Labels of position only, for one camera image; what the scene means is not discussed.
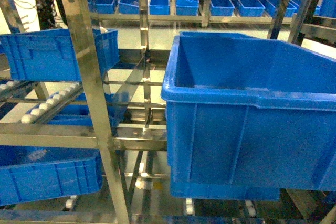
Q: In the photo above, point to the blue crate upper left shelf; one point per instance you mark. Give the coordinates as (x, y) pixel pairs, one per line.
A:
(46, 55)

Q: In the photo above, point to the blue crate shelf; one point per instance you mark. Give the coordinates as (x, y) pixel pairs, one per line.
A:
(46, 55)
(31, 173)

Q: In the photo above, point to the blue crate lower left shelf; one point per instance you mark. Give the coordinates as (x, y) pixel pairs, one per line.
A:
(31, 173)

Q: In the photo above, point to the large blue tote front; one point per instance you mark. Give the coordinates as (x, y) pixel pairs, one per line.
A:
(250, 112)

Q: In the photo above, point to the blue tote under front tote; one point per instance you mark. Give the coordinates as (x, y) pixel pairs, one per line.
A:
(222, 192)

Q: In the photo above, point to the white roller track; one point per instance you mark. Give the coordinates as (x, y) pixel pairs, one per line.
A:
(53, 105)

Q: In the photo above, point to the stainless steel shelf frame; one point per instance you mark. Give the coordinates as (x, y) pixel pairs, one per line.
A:
(100, 137)

